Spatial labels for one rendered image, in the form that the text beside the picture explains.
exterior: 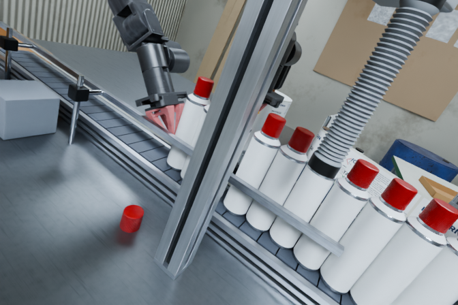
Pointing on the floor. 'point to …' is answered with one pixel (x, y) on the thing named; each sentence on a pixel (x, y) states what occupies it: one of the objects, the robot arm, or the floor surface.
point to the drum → (420, 160)
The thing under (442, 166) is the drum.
